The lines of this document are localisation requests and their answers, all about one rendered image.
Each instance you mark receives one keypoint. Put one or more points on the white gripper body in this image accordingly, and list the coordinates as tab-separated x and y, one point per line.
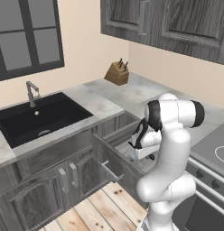
145	152

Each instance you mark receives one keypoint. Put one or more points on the grey metal tap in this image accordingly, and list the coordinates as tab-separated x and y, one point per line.
31	93

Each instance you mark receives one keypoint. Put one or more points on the wooden knife block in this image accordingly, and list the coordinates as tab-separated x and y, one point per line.
116	74

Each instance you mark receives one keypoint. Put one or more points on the grey wall cupboard door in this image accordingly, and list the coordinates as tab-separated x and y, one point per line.
192	27
126	18

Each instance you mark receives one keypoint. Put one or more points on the open grey drawer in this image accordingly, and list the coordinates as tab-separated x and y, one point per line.
116	168

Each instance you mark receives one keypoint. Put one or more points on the black sink basin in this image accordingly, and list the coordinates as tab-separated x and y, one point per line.
35	120

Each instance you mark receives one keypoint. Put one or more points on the black oven knob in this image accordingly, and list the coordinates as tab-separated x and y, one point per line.
215	184
200	173

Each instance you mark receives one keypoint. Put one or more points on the grey base cupboard door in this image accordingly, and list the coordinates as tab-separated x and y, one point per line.
89	174
32	201

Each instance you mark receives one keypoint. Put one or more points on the grey oven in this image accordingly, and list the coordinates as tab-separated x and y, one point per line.
207	204

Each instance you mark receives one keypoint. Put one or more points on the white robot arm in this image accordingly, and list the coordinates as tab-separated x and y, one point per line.
172	150

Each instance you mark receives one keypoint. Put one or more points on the grey panel under sink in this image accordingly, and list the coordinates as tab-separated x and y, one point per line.
56	152

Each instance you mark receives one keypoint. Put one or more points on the grey corner cupboard panel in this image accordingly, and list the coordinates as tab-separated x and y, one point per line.
116	126

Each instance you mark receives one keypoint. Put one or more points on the dark framed window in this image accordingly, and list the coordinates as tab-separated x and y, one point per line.
32	36

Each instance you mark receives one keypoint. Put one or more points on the grey hob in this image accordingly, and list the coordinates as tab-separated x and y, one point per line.
211	145

